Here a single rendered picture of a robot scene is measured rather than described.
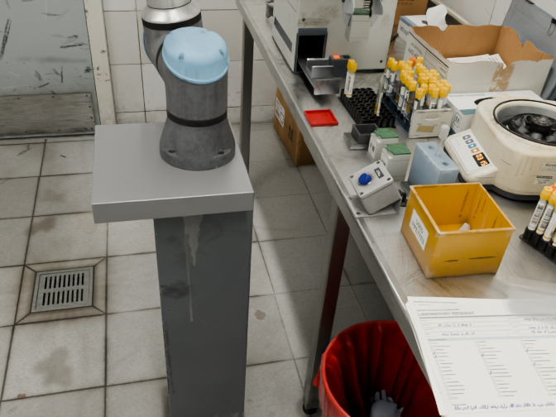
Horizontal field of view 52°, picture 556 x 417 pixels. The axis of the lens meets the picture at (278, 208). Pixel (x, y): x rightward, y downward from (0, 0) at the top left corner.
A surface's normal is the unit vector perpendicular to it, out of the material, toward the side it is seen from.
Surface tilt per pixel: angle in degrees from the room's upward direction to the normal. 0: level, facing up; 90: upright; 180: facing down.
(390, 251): 0
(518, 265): 0
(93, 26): 90
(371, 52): 90
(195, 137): 72
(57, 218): 0
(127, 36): 90
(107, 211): 90
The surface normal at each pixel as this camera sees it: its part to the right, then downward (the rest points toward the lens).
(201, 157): 0.18, 0.32
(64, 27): 0.22, 0.60
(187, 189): 0.07, -0.80
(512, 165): -0.58, 0.46
